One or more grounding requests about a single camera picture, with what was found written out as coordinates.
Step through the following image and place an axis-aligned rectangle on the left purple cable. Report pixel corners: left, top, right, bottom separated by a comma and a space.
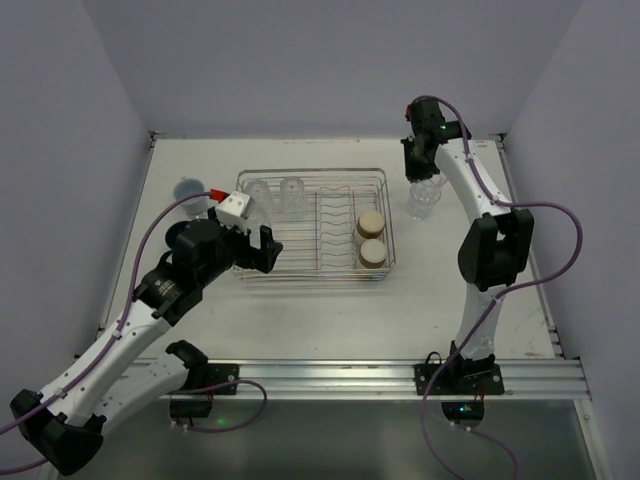
0, 188, 226, 474

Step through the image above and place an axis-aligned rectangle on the cream brown cup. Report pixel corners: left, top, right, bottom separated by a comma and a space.
353, 210, 386, 245
356, 239, 387, 269

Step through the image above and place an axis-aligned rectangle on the clear glass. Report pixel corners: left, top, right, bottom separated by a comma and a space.
280, 176, 309, 220
247, 205, 271, 227
243, 179, 276, 212
407, 175, 447, 220

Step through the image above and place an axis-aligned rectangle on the light blue footed cup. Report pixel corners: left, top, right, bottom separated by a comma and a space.
173, 177, 208, 218

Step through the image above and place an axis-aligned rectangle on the wire dish rack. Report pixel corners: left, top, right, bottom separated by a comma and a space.
233, 168, 396, 282

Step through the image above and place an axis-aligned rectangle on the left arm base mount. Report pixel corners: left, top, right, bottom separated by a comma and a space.
165, 340, 240, 426

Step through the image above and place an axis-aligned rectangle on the dark blue ceramic cup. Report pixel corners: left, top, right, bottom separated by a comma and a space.
164, 221, 189, 249

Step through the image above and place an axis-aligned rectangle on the purple cable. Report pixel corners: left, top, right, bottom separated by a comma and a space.
409, 94, 586, 354
0, 188, 226, 474

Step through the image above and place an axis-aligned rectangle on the aluminium mounting rail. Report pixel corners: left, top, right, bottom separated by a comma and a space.
64, 357, 591, 401

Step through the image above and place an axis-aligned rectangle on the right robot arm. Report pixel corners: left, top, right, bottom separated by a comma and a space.
402, 95, 534, 395

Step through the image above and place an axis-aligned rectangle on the cream brown cup front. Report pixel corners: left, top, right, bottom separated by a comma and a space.
356, 239, 387, 269

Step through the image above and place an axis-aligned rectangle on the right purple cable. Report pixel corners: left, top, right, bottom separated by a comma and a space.
409, 94, 586, 354

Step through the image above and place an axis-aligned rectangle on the cream brown cup rear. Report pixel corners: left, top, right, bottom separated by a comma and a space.
353, 210, 386, 245

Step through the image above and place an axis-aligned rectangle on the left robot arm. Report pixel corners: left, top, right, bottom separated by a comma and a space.
10, 217, 283, 476

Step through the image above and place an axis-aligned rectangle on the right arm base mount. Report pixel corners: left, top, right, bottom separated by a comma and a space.
430, 354, 505, 429

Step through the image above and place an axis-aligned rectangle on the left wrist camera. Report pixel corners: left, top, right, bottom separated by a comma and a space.
214, 191, 254, 229

